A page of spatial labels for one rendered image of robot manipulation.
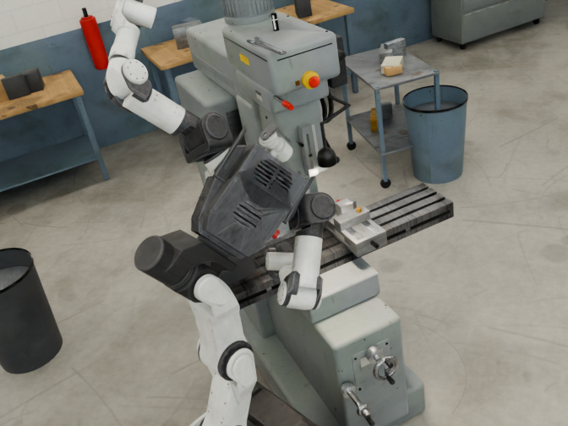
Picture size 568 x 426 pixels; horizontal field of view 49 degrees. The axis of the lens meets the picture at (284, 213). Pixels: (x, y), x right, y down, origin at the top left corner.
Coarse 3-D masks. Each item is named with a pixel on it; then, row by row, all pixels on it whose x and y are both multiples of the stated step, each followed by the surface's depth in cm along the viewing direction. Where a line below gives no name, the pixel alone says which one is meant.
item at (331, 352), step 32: (288, 320) 298; (320, 320) 261; (352, 320) 258; (384, 320) 255; (320, 352) 266; (352, 352) 252; (384, 352) 260; (320, 384) 286; (352, 384) 260; (384, 384) 269; (352, 416) 269; (384, 416) 278
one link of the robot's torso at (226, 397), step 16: (240, 352) 207; (208, 368) 224; (240, 368) 207; (224, 384) 216; (240, 384) 211; (224, 400) 217; (240, 400) 218; (208, 416) 224; (224, 416) 217; (240, 416) 222
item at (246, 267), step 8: (232, 256) 253; (248, 256) 258; (208, 264) 248; (240, 264) 257; (248, 264) 259; (224, 272) 254; (232, 272) 256; (240, 272) 259; (248, 272) 261; (224, 280) 256; (232, 280) 258
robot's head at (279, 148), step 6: (276, 138) 201; (270, 144) 200; (276, 144) 202; (282, 144) 204; (270, 150) 204; (276, 150) 203; (282, 150) 203; (288, 150) 205; (276, 156) 205; (282, 156) 205; (288, 156) 206
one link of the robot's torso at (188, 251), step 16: (144, 240) 183; (160, 240) 179; (176, 240) 186; (192, 240) 186; (144, 256) 180; (160, 256) 177; (176, 256) 180; (192, 256) 183; (208, 256) 188; (224, 256) 193; (144, 272) 179; (160, 272) 179; (176, 272) 182
